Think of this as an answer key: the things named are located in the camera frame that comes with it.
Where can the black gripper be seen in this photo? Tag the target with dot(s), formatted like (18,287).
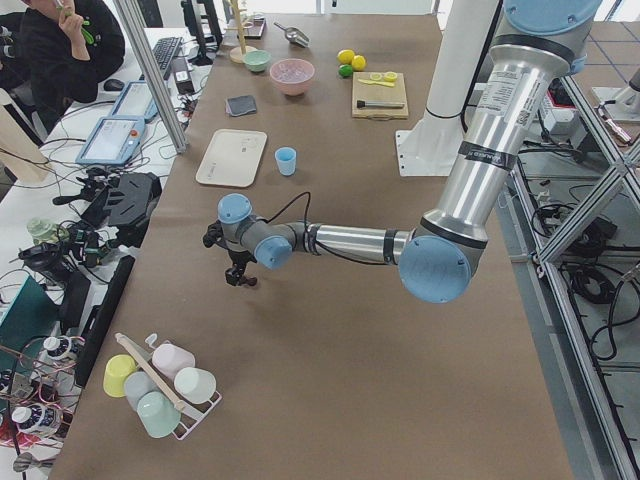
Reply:
(238,258)

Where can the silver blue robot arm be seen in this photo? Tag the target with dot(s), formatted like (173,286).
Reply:
(535,43)

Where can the pink plastic cup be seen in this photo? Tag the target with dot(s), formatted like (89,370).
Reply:
(169,359)

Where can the pale mint plastic cup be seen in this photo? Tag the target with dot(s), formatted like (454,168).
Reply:
(195,385)

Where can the light blue plastic cup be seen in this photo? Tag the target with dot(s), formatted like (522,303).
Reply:
(286,158)

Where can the grey plastic cup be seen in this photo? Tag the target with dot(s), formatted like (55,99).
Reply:
(136,386)

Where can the yellow green plastic cup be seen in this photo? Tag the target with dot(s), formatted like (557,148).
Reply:
(118,368)

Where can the teal green plastic cup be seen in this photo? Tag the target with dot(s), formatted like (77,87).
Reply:
(158,414)

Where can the clear ice cubes pile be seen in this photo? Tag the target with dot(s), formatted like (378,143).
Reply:
(290,71)

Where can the metal ice scoop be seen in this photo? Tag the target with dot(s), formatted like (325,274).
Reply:
(294,35)

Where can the cream rabbit serving tray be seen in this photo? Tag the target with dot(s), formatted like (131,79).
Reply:
(232,158)

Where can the grey folded cloth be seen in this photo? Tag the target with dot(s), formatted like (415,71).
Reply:
(241,105)

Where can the blue teach pendant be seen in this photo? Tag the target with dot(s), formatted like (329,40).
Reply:
(135,100)
(113,141)

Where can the pink bowl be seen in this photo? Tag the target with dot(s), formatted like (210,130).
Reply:
(295,89)

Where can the mint green bowl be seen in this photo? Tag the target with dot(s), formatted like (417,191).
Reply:
(257,61)

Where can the wooden glass drying stand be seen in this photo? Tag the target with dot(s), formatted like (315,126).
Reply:
(237,27)

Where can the wooden cutting board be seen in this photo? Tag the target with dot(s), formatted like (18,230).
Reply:
(379,93)

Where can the green lime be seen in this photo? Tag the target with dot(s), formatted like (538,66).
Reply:
(345,71)

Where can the black monitor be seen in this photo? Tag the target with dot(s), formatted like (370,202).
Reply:
(201,20)

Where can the black keyboard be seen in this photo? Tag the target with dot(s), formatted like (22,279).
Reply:
(164,51)

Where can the yellow plastic knife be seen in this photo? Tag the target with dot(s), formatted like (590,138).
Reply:
(376,82)

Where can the yellow lemon near board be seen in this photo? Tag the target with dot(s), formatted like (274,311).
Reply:
(345,56)

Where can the yellow lemon front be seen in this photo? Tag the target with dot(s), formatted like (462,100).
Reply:
(358,63)

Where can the lemon slice upper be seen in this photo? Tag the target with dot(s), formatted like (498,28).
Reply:
(390,76)

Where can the person in black clothes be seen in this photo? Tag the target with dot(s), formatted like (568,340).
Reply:
(70,47)

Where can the wooden rack handle bar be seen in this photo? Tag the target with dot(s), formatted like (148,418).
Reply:
(142,358)

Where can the white wire cup rack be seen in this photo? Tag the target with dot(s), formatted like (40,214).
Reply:
(194,414)

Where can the aluminium frame post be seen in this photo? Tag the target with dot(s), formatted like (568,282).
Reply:
(132,21)

